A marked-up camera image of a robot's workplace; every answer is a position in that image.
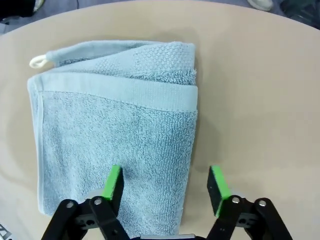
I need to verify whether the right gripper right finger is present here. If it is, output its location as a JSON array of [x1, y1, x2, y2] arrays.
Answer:
[[204, 164, 293, 240]]

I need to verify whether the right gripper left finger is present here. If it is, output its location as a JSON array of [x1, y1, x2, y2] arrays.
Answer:
[[41, 164, 131, 240]]

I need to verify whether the light blue terry towel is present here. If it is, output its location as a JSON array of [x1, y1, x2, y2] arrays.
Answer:
[[26, 39, 200, 232]]

